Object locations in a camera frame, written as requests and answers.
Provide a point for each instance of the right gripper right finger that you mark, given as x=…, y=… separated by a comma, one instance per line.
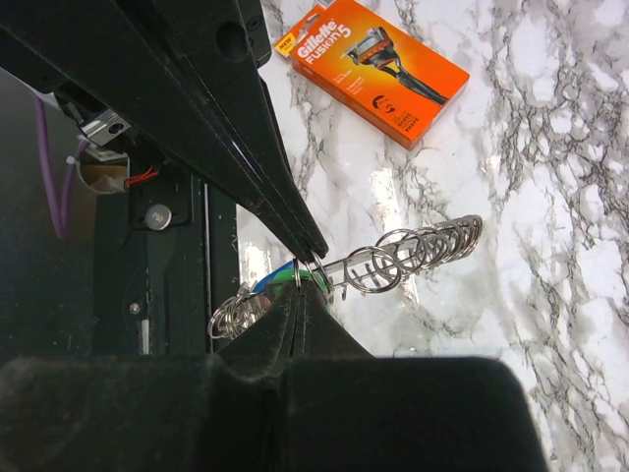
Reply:
x=342, y=409

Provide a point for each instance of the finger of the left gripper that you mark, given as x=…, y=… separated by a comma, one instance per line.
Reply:
x=113, y=50
x=219, y=46

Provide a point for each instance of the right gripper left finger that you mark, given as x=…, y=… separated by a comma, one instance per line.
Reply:
x=215, y=412

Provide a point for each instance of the green tag key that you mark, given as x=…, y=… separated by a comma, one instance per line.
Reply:
x=303, y=274

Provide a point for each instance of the metal disc with keyrings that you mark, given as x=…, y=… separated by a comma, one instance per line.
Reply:
x=395, y=257

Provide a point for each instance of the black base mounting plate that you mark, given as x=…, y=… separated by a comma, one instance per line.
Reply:
x=165, y=257

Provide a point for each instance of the orange razor box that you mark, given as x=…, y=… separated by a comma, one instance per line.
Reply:
x=390, y=79

